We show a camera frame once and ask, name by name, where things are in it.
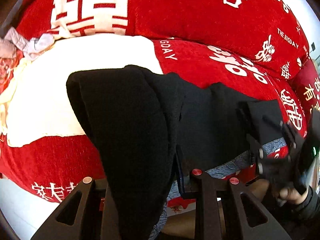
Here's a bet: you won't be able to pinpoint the person's right hand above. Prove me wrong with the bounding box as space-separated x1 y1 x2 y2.
277 185 310 206

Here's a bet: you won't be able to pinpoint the red printed plush pillow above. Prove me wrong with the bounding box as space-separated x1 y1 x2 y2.
15 0 311 81

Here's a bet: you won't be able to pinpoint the red and white printed blanket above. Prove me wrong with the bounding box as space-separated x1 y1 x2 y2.
0 34 308 221

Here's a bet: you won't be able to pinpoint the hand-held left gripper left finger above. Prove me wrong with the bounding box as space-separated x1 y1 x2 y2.
30 177 121 240

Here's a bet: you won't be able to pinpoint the dark red printed cushion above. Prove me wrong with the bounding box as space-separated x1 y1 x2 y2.
291 58 320 121

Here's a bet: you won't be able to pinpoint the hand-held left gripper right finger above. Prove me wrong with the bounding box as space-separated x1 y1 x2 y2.
175 145 293 240

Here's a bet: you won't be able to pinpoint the black pants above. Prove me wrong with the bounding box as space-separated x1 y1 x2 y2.
66 64 284 240

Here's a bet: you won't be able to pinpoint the person's right forearm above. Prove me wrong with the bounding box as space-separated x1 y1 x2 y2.
291 185 320 232

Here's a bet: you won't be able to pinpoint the grey crumpled cloth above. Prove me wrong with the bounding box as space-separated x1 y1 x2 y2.
0 27 56 61

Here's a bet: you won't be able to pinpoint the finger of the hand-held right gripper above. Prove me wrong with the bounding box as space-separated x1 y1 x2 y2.
262 114 304 151
236 102 266 178

